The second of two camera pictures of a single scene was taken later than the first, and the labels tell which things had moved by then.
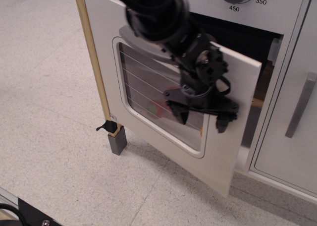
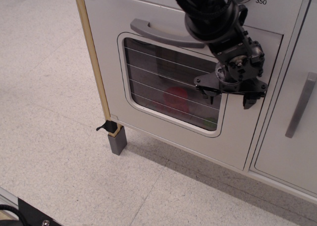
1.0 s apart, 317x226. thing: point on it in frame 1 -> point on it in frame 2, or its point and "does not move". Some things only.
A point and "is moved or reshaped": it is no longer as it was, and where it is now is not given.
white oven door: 134,73 is moved or reshaped
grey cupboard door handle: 300,107 does not move
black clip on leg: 109,126 does not move
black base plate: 33,217 does not move
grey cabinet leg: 118,143 does not move
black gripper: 212,103 -> 210,84
